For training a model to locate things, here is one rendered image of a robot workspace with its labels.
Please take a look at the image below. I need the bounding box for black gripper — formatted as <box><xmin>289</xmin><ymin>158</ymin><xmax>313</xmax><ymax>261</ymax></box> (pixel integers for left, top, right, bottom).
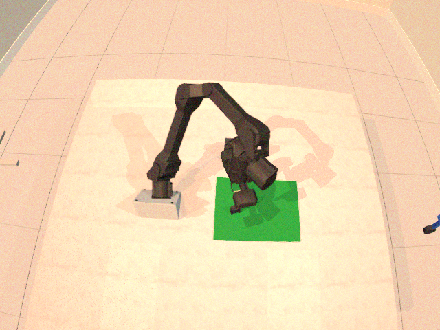
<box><xmin>221</xmin><ymin>148</ymin><xmax>258</xmax><ymax>208</ymax></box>

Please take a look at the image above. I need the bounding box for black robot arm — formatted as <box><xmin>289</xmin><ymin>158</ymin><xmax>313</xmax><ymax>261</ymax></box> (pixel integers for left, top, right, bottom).
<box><xmin>146</xmin><ymin>82</ymin><xmax>279</xmax><ymax>199</ymax></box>

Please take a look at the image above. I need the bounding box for black cable with plug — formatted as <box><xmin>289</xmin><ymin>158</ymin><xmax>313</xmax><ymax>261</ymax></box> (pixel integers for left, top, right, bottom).
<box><xmin>230</xmin><ymin>184</ymin><xmax>241</xmax><ymax>215</ymax></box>

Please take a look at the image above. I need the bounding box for dark brown cooling fan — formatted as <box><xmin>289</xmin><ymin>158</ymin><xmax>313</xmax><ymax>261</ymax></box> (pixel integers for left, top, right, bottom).
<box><xmin>224</xmin><ymin>137</ymin><xmax>259</xmax><ymax>150</ymax></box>

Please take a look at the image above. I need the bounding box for green flat board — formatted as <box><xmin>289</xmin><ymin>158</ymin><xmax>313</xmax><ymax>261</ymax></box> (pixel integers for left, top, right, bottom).
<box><xmin>213</xmin><ymin>177</ymin><xmax>301</xmax><ymax>242</ymax></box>

